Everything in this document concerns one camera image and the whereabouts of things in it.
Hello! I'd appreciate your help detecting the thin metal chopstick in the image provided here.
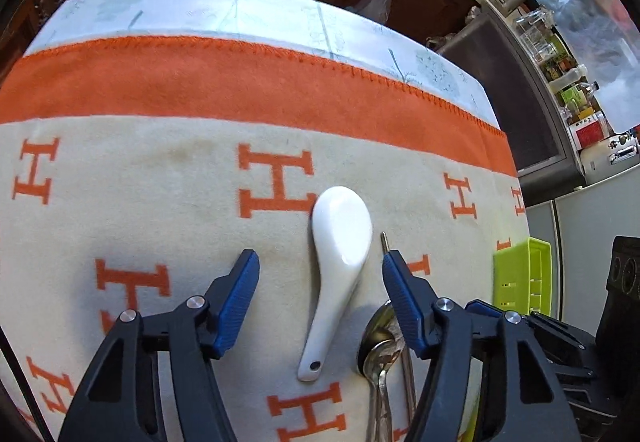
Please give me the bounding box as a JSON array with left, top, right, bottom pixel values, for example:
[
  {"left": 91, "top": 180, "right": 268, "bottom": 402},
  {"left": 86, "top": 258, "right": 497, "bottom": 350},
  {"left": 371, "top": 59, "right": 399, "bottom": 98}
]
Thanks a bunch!
[{"left": 380, "top": 232, "right": 417, "bottom": 415}]

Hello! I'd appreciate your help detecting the white appliance with print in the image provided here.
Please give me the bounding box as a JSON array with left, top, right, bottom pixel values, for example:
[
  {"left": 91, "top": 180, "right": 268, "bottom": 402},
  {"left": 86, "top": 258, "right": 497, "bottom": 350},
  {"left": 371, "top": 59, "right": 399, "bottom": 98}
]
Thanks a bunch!
[{"left": 577, "top": 127, "right": 640, "bottom": 186}]

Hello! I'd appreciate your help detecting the clear plastic bag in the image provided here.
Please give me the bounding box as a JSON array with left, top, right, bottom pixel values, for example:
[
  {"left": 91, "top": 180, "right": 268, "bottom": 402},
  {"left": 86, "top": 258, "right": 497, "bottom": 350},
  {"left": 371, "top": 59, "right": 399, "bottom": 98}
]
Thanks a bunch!
[{"left": 352, "top": 0, "right": 397, "bottom": 23}]

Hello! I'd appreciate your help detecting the kitchen countertop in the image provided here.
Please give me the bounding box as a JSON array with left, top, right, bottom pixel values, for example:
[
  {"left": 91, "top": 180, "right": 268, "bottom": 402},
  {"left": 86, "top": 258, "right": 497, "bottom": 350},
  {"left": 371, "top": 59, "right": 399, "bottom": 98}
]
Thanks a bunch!
[{"left": 345, "top": 0, "right": 588, "bottom": 175}]

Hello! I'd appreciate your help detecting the white ceramic spoon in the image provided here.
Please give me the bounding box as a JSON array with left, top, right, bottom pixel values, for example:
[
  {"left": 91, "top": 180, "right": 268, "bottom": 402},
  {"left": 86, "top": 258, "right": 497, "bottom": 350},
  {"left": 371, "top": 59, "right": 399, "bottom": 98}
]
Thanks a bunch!
[{"left": 297, "top": 185, "right": 374, "bottom": 383}]

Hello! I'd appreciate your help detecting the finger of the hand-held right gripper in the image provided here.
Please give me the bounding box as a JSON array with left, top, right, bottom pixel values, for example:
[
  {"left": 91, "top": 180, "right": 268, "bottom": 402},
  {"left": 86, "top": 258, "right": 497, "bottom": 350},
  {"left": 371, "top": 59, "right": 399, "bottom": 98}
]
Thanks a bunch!
[{"left": 466, "top": 300, "right": 599, "bottom": 379}]

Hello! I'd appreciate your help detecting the green plastic tray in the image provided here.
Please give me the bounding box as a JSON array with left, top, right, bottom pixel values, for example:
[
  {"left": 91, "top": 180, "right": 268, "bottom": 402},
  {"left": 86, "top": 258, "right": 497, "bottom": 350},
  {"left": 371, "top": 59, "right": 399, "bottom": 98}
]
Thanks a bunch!
[{"left": 492, "top": 238, "right": 553, "bottom": 317}]

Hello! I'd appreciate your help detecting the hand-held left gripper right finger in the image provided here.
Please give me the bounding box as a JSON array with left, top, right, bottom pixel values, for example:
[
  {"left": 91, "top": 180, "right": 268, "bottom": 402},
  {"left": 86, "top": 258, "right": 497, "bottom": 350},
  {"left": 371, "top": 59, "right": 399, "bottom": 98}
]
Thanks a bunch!
[{"left": 382, "top": 250, "right": 583, "bottom": 442}]

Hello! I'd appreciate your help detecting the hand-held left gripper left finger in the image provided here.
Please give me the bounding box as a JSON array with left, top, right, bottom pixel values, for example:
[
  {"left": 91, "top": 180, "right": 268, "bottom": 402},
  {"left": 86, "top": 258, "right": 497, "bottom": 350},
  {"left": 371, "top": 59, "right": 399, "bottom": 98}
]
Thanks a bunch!
[{"left": 57, "top": 249, "right": 261, "bottom": 442}]

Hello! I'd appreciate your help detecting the white floral tablecloth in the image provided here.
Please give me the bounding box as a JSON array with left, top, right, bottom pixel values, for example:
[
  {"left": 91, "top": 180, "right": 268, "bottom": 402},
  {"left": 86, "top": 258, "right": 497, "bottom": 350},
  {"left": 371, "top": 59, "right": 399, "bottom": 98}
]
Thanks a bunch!
[{"left": 25, "top": 0, "right": 501, "bottom": 129}]

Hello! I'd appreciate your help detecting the clear glass jar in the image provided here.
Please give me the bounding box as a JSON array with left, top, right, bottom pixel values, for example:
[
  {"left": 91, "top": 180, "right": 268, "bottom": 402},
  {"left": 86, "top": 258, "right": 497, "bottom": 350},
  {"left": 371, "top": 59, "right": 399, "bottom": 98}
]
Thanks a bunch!
[{"left": 515, "top": 9, "right": 557, "bottom": 63}]

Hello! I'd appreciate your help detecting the cream and orange printed blanket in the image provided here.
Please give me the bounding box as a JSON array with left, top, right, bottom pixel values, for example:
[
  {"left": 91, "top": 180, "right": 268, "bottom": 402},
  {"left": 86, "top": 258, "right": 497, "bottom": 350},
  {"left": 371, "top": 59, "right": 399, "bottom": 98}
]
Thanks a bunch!
[{"left": 0, "top": 36, "right": 531, "bottom": 442}]

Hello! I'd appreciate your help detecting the metal spoon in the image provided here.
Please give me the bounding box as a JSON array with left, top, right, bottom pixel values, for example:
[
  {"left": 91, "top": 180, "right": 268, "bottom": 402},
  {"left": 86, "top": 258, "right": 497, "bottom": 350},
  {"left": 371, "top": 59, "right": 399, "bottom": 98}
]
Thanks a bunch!
[
  {"left": 356, "top": 299, "right": 407, "bottom": 370},
  {"left": 364, "top": 339, "right": 405, "bottom": 442}
]

